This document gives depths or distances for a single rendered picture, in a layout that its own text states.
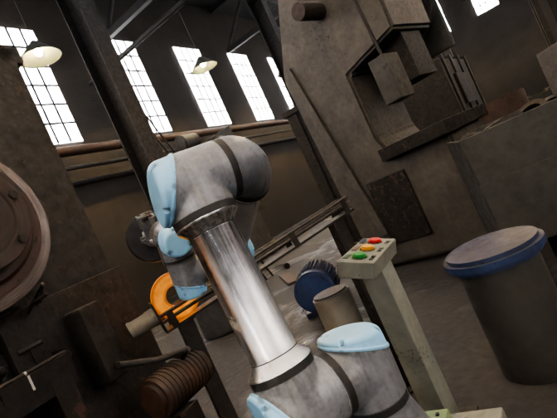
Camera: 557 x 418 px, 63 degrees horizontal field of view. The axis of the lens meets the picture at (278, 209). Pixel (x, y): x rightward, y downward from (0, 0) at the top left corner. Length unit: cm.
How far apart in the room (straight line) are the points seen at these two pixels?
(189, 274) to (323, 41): 267
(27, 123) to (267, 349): 132
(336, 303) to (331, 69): 239
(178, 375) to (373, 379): 76
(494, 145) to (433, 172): 78
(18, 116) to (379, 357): 145
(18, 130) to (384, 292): 132
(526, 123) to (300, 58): 180
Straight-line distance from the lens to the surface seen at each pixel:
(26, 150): 177
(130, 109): 579
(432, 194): 330
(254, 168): 81
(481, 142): 255
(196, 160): 77
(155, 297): 150
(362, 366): 81
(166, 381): 142
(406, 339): 142
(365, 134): 342
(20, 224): 137
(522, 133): 258
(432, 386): 148
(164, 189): 75
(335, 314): 140
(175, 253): 108
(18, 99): 186
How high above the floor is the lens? 84
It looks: 1 degrees down
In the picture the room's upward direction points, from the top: 25 degrees counter-clockwise
